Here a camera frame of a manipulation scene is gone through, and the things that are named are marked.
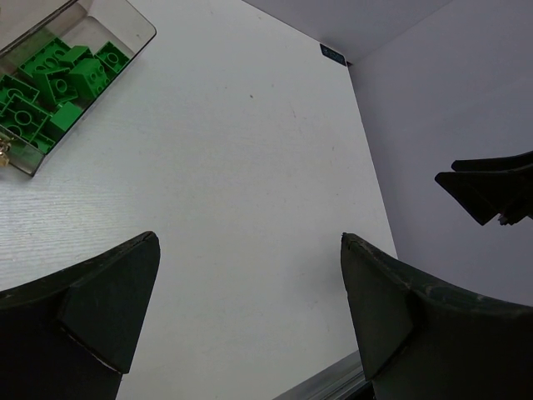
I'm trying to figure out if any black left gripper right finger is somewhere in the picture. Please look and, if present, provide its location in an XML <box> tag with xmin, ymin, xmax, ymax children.
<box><xmin>341</xmin><ymin>233</ymin><xmax>532</xmax><ymax>399</ymax></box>

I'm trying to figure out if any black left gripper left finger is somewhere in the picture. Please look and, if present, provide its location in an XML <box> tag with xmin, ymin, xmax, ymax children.
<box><xmin>1</xmin><ymin>232</ymin><xmax>161</xmax><ymax>399</ymax></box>

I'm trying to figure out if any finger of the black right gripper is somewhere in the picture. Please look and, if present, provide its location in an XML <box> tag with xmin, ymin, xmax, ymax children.
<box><xmin>435</xmin><ymin>172</ymin><xmax>532</xmax><ymax>225</ymax></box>
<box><xmin>451</xmin><ymin>152</ymin><xmax>533</xmax><ymax>172</ymax></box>

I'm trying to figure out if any green 2x4 lego plate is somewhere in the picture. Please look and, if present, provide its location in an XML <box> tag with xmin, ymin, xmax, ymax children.
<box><xmin>1</xmin><ymin>94</ymin><xmax>56</xmax><ymax>154</ymax></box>

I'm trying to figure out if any green upturned 2x2 lego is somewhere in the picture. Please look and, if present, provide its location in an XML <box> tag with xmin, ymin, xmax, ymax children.
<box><xmin>48</xmin><ymin>102</ymin><xmax>83</xmax><ymax>138</ymax></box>

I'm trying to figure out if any green upturned 2x3 lego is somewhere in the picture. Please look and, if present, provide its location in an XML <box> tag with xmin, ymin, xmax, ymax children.
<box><xmin>0</xmin><ymin>74</ymin><xmax>39</xmax><ymax>109</ymax></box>

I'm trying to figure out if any green 2x4 lego brick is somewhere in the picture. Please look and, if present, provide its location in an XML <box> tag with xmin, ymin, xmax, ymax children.
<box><xmin>17</xmin><ymin>37</ymin><xmax>71</xmax><ymax>78</ymax></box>

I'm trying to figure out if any blue right corner label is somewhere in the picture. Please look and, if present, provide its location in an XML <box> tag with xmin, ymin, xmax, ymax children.
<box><xmin>320</xmin><ymin>43</ymin><xmax>348</xmax><ymax>67</ymax></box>

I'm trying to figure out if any clear three-compartment organizer tray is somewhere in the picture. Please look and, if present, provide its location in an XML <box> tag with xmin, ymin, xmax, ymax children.
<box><xmin>1</xmin><ymin>1</ymin><xmax>157</xmax><ymax>176</ymax></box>

